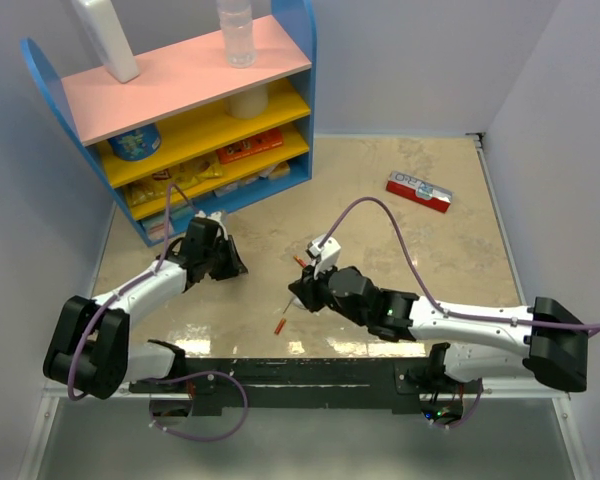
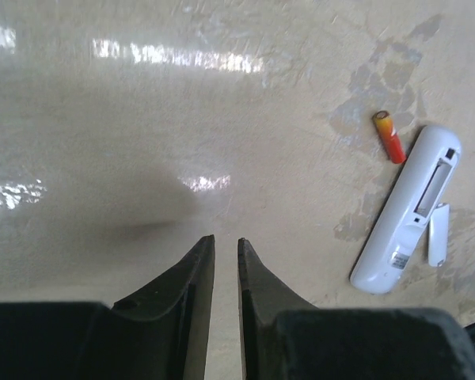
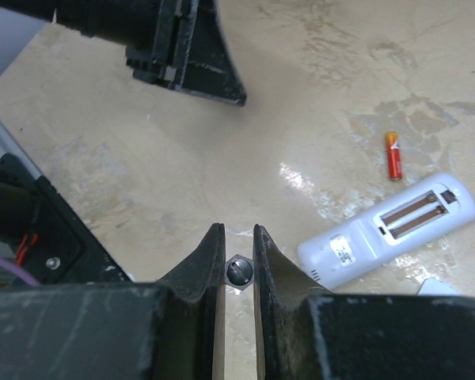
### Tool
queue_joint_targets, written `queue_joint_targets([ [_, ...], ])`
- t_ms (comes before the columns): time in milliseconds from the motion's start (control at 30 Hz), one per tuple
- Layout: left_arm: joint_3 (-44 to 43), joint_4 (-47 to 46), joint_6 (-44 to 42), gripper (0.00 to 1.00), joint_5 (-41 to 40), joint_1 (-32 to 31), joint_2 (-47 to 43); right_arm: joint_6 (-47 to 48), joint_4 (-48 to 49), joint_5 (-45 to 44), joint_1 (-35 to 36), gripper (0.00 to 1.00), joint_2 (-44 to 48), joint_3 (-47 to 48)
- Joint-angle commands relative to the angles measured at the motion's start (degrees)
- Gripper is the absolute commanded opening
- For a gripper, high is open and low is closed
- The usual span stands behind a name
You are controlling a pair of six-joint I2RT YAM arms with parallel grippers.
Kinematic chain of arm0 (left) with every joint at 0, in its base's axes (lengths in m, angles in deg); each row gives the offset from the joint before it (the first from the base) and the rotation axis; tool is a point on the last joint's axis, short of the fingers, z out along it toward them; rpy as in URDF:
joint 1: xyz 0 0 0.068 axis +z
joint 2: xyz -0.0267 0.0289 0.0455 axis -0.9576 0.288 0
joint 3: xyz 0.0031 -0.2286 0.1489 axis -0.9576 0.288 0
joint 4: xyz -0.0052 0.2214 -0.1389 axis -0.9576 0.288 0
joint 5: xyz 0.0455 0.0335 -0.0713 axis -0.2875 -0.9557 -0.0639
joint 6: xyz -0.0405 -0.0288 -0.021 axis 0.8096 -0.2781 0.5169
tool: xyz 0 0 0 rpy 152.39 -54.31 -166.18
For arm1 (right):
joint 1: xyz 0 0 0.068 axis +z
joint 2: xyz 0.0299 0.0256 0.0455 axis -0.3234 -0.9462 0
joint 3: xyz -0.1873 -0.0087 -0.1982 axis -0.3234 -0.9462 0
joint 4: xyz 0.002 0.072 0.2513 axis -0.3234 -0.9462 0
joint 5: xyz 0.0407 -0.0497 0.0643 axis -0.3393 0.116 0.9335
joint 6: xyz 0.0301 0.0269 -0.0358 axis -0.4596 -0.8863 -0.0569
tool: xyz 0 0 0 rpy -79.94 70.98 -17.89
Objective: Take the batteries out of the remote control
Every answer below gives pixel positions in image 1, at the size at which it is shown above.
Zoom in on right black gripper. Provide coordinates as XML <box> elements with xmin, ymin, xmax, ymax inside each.
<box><xmin>291</xmin><ymin>258</ymin><xmax>369</xmax><ymax>326</ymax></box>

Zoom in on thin metal pick tool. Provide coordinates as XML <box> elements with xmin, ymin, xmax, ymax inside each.
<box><xmin>282</xmin><ymin>297</ymin><xmax>294</xmax><ymax>316</ymax></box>

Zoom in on white remote control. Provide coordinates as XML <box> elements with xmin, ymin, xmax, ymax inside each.
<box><xmin>291</xmin><ymin>296</ymin><xmax>307</xmax><ymax>310</ymax></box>

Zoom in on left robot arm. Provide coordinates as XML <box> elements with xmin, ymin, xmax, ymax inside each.
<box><xmin>43</xmin><ymin>211</ymin><xmax>248</xmax><ymax>400</ymax></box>

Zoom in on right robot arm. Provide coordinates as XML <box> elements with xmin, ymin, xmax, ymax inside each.
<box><xmin>289</xmin><ymin>266</ymin><xmax>589</xmax><ymax>393</ymax></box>

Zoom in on small white boxes bottom shelf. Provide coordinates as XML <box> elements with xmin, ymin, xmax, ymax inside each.
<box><xmin>170</xmin><ymin>160</ymin><xmax>310</xmax><ymax>236</ymax></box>

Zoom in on yellow snack bags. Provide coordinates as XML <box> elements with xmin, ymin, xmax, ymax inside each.
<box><xmin>123</xmin><ymin>152</ymin><xmax>224</xmax><ymax>207</ymax></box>

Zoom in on blue shelf unit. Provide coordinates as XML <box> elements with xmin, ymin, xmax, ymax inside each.
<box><xmin>20</xmin><ymin>1</ymin><xmax>317</xmax><ymax>238</ymax></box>

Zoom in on orange snack box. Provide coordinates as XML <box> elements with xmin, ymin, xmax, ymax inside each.
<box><xmin>216</xmin><ymin>128</ymin><xmax>284</xmax><ymax>164</ymax></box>

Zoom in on blue patterned can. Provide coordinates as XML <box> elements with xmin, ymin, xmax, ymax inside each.
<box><xmin>107</xmin><ymin>124</ymin><xmax>162</xmax><ymax>162</ymax></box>

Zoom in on red white toothpaste box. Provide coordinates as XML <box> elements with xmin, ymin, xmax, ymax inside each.
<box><xmin>386</xmin><ymin>171</ymin><xmax>453</xmax><ymax>213</ymax></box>

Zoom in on cream cylindrical cup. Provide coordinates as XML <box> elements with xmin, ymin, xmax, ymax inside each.
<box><xmin>224</xmin><ymin>84</ymin><xmax>269</xmax><ymax>120</ymax></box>

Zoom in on clear plastic bottle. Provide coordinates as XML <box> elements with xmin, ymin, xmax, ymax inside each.
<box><xmin>216</xmin><ymin>0</ymin><xmax>257</xmax><ymax>69</ymax></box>

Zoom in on white bottle on shelf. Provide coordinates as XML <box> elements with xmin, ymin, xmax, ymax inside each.
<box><xmin>71</xmin><ymin>0</ymin><xmax>140</xmax><ymax>83</ymax></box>

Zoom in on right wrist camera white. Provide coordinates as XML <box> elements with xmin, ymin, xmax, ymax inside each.
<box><xmin>306</xmin><ymin>234</ymin><xmax>341</xmax><ymax>279</ymax></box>

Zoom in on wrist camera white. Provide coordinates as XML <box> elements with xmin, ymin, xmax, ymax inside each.
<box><xmin>306</xmin><ymin>234</ymin><xmax>341</xmax><ymax>279</ymax></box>
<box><xmin>194</xmin><ymin>210</ymin><xmax>229</xmax><ymax>240</ymax></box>

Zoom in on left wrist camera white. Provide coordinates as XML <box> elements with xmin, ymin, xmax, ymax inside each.
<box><xmin>194</xmin><ymin>210</ymin><xmax>229</xmax><ymax>240</ymax></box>

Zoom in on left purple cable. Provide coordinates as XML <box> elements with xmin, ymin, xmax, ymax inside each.
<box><xmin>67</xmin><ymin>182</ymin><xmax>201</xmax><ymax>401</ymax></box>

